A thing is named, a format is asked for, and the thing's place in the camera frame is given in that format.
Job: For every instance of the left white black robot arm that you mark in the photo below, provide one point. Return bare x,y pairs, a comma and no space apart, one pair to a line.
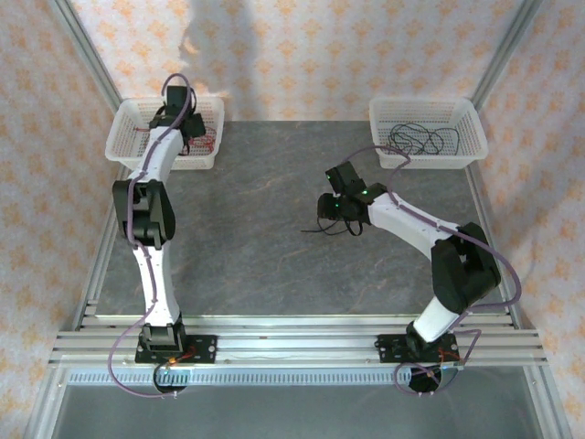
155,283

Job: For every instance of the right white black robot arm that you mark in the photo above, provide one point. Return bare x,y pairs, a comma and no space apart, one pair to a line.
402,219

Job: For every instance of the white perforated plastic basket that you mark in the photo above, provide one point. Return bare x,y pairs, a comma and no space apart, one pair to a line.
196,162
425,162

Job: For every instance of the grey metal panel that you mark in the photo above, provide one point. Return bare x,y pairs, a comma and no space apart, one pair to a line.
292,411

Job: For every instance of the aluminium frame post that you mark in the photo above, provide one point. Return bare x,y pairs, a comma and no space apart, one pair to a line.
505,50
88,50

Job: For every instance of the aluminium table side rail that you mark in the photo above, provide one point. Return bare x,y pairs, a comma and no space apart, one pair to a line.
103,251
481,206

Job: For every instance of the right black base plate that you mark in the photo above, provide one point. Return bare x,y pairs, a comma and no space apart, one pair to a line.
388,347

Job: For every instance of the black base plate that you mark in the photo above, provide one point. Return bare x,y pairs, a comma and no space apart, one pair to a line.
388,347
205,347

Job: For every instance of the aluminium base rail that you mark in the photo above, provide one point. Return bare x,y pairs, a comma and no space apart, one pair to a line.
292,347

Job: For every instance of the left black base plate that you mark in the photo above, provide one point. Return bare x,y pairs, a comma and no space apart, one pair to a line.
205,347

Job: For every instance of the aluminium frame leg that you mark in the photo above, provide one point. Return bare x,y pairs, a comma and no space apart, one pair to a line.
45,407
548,407

